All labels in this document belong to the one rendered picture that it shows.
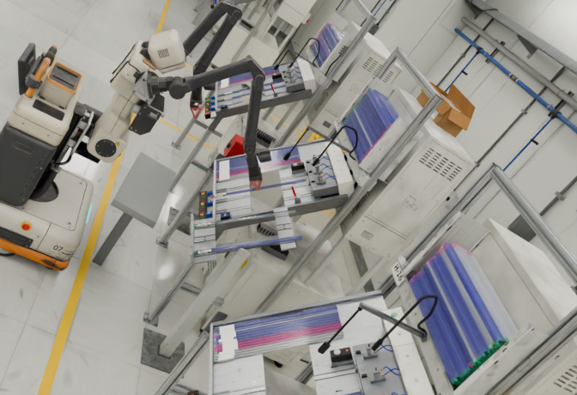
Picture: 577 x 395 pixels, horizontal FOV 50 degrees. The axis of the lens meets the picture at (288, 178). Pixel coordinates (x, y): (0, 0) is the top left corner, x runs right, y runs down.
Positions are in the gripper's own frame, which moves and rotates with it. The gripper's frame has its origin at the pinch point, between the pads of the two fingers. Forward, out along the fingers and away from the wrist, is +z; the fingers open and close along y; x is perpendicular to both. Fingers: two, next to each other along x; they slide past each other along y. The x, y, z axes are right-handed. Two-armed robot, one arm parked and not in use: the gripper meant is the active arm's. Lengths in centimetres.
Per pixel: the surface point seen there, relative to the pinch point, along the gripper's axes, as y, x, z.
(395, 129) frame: -11, -72, -25
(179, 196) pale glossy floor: 130, 68, 69
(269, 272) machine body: -9.4, 3.3, 48.5
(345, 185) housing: -7.5, -44.9, 3.4
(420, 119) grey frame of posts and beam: -14, -84, -29
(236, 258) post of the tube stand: -35.5, 15.3, 15.9
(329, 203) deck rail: -9.5, -35.0, 11.7
